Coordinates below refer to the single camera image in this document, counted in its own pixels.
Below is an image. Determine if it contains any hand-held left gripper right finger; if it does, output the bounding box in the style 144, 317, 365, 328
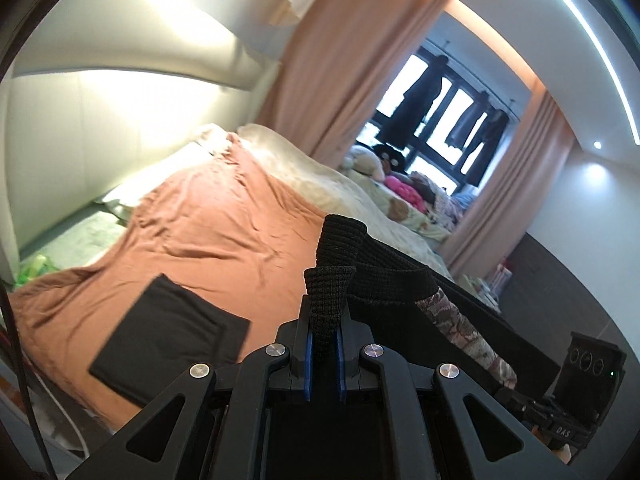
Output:
334, 317, 576, 480

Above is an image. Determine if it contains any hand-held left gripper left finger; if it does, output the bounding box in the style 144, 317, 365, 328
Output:
65, 295, 316, 480

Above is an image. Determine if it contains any black shirt with floral trim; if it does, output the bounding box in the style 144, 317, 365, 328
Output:
302, 214, 563, 403

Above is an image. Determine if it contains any striped gift bag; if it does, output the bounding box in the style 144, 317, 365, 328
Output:
492, 259, 514, 297

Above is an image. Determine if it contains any white storage box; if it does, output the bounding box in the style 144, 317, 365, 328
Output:
461, 274, 502, 312

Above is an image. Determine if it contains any folded black cloth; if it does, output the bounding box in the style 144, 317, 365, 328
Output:
88, 273, 251, 408

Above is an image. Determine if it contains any pale floral quilt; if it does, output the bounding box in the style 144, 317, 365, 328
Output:
345, 167, 453, 248

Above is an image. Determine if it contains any orange bed sheet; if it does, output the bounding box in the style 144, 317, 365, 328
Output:
7, 132, 332, 432

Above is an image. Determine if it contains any cream duvet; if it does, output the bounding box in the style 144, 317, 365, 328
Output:
236, 123, 456, 282

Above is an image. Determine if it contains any pink cloth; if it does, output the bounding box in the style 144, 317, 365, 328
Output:
382, 171, 427, 212

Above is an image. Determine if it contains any cream plush toy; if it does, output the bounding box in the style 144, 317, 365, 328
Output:
340, 144, 387, 182

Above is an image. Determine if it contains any black plush toy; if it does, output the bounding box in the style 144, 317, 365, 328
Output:
372, 143, 409, 172

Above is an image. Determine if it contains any peach curtain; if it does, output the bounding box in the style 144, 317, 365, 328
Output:
442, 77, 577, 282
255, 0, 449, 172

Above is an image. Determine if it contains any black framed window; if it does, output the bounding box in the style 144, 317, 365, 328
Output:
356, 42, 534, 197

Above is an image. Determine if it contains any white pillow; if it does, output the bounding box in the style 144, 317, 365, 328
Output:
94, 139, 217, 222

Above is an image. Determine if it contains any hanging black garment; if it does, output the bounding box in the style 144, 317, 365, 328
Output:
466, 109, 512, 187

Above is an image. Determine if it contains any hanging grey garment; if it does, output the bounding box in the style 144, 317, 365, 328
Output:
446, 91, 489, 150

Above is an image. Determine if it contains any hanging dark coat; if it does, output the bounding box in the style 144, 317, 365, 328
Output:
389, 54, 449, 134

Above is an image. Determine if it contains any green plastic bag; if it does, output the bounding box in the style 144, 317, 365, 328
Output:
16, 254, 54, 287

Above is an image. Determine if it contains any ceiling light strip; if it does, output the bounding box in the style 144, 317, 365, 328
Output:
521, 0, 640, 147

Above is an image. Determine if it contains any thick black cable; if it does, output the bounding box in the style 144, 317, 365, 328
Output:
0, 280, 57, 480

